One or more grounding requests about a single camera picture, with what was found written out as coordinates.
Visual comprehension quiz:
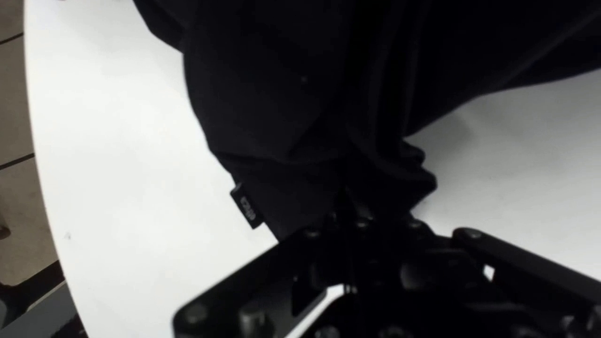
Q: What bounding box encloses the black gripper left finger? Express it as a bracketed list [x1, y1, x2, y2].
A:
[171, 214, 348, 338]

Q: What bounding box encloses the black cloth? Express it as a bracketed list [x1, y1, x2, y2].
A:
[133, 0, 601, 238]

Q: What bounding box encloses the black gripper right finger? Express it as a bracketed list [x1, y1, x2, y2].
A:
[349, 214, 601, 338]

